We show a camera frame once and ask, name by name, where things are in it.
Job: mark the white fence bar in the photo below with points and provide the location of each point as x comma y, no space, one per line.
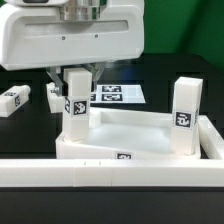
110,173
210,139

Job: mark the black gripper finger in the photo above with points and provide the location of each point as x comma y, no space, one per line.
97,70
60,86

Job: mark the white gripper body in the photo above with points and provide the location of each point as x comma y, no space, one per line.
51,33

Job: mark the white desk top tray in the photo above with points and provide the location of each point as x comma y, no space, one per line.
124,134

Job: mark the white front fence bar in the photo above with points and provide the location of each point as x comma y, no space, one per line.
110,173

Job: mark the white tag mat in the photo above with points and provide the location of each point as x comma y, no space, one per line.
118,94

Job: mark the white right fence bar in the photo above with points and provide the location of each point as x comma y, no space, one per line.
210,139

